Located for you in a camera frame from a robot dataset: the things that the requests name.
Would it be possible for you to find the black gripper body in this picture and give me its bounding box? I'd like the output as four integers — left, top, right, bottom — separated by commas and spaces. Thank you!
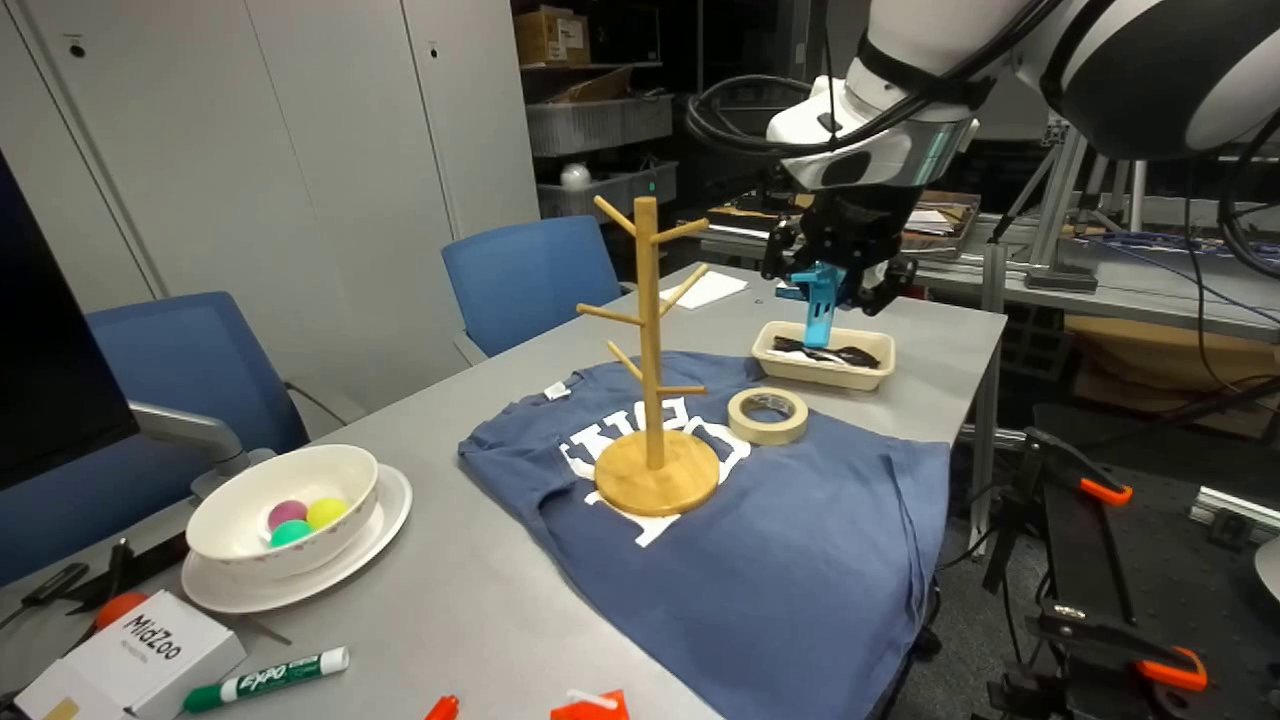
771, 182, 925, 317

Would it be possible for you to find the blue plastic clip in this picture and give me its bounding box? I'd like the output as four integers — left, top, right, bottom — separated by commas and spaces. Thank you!
798, 260, 852, 355

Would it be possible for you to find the white tape roll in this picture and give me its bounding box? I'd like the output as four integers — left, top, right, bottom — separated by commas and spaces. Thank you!
724, 383, 811, 453

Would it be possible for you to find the wooden peg stand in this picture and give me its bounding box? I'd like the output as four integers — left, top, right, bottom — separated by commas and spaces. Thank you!
574, 192, 724, 518

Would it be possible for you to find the beige cutlery tray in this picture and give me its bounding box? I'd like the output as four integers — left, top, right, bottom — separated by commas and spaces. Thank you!
750, 317, 905, 395

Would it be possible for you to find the white paper sheet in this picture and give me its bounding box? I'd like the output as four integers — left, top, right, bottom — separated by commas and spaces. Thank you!
665, 266, 752, 312

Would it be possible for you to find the wooden tray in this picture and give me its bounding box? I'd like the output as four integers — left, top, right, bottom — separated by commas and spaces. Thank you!
914, 189, 988, 260

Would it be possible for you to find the grey storage bin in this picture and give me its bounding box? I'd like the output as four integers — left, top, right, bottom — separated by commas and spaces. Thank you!
526, 90, 678, 161
535, 157, 679, 220

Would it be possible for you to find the blue office chair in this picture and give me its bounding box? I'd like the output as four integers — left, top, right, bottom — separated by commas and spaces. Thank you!
0, 289, 313, 592
439, 212, 625, 361

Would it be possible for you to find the blue printed t-shirt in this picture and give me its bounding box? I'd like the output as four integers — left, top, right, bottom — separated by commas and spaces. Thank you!
455, 349, 953, 720

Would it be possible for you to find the grey work table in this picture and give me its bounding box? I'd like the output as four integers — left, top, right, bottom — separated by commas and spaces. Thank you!
916, 197, 1280, 335

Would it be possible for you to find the brown cardboard sheet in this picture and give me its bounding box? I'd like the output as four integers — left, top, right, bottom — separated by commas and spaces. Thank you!
1066, 312, 1280, 445

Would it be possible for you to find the brown cardboard box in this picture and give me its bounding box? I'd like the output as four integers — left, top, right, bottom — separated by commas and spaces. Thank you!
517, 5, 598, 68

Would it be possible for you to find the small orange object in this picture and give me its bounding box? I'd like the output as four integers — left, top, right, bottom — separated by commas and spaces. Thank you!
549, 684, 633, 720

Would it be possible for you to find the white plate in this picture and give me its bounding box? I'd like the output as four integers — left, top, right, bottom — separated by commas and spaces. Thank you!
175, 460, 418, 614

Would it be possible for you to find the grey metal cabinet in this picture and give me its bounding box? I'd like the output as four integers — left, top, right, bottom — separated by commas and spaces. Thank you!
0, 0, 545, 430

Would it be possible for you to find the green ball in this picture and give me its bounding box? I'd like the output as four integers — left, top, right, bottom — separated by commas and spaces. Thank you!
268, 515, 320, 552

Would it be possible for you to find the white bowl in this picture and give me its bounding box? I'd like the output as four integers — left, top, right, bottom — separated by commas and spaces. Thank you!
186, 439, 389, 579

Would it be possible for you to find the green marker pen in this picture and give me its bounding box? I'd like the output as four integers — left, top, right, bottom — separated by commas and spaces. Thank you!
180, 645, 353, 716

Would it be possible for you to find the black hand tool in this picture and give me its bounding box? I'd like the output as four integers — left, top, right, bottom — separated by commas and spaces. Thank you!
0, 527, 193, 621

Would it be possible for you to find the black monitor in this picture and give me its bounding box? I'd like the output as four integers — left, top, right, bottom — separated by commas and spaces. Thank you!
0, 142, 144, 497

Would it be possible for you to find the white cardboard box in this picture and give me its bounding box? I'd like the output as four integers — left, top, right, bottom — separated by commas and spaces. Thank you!
12, 586, 251, 720

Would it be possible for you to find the aluminium frame post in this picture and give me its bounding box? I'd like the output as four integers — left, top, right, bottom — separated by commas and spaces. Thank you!
1020, 124, 1114, 294

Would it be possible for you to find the orange-handled black clamp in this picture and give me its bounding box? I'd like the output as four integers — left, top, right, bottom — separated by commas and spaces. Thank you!
1040, 601, 1217, 701
1020, 422, 1139, 515

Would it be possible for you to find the orange-handled tool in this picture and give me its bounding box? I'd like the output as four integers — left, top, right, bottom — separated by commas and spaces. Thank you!
87, 586, 154, 633

